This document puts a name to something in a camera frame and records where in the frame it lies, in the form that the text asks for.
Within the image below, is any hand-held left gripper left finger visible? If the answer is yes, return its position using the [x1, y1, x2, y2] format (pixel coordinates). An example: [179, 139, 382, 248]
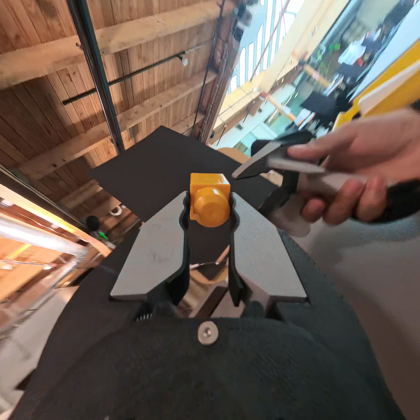
[110, 191, 190, 306]

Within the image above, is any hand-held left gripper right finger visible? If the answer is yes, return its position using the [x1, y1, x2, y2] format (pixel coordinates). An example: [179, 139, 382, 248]
[228, 192, 308, 307]

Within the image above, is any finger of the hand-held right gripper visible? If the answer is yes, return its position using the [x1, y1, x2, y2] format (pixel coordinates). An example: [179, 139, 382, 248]
[257, 171, 311, 238]
[231, 141, 326, 180]

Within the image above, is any yellow toy building block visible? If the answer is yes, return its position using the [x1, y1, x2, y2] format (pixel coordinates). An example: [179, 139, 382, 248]
[189, 173, 231, 228]

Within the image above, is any person's right hand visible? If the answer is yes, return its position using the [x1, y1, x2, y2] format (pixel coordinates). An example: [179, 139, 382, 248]
[287, 109, 420, 227]

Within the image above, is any black board on white stand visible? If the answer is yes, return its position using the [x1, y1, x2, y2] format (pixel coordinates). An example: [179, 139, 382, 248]
[89, 126, 284, 296]

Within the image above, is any yellow plastic bin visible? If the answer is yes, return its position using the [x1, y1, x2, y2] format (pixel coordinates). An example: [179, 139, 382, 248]
[333, 42, 420, 127]

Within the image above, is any silver air duct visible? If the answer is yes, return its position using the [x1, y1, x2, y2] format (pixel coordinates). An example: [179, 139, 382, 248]
[0, 216, 90, 260]

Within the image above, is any black ceiling rail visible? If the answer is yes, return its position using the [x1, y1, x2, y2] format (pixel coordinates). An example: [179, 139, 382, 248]
[66, 0, 126, 154]

